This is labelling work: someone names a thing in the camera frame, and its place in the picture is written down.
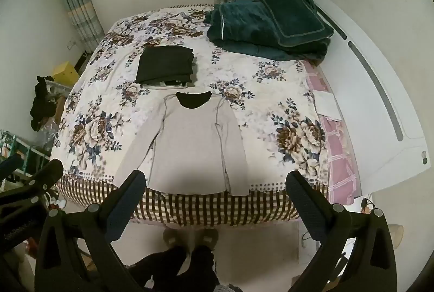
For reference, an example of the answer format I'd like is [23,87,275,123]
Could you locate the beige slipper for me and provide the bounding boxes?
[162,227,190,249]
[191,227,219,250]

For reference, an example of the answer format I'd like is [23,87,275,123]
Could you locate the beige long-sleeve shirt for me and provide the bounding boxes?
[112,91,250,197]

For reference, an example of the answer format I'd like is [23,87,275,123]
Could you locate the pink checked mattress cover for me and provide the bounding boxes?
[301,61,364,205]

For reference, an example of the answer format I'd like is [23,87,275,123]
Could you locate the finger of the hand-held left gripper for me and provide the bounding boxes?
[0,154,24,179]
[0,158,64,212]

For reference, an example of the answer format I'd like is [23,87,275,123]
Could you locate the black cloth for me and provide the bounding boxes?
[29,75,60,132]

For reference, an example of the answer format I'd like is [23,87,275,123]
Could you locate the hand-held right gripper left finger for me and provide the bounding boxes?
[34,170,148,292]

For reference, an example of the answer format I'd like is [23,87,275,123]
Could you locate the white headboard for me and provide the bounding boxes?
[298,0,432,195]

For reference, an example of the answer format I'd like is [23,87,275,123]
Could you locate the dark folded clothes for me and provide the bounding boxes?
[135,45,196,88]

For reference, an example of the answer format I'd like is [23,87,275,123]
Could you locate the white cloth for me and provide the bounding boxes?
[313,90,344,122]

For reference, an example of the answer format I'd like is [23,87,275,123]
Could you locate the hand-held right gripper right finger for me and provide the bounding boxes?
[285,171,398,292]

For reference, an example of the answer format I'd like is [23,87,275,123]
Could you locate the dark green blanket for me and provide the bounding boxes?
[203,0,331,65]

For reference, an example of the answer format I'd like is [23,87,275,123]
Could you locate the dark green pillow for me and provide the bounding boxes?
[259,0,335,49]

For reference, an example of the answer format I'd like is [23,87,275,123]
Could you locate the person's right leg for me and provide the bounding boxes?
[189,245,218,292]

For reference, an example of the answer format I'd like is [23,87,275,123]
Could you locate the white metal rack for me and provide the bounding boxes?
[44,80,73,103]

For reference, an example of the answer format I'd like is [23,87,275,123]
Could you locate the floral bed sheet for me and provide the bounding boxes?
[51,2,340,229]

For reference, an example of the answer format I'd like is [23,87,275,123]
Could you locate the yellow box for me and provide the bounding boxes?
[52,62,81,87]

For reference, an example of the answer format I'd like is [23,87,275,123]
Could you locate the green shelf rack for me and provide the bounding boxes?
[0,129,52,184]

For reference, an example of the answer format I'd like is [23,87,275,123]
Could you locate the brown cardboard box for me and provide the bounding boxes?
[54,99,68,123]

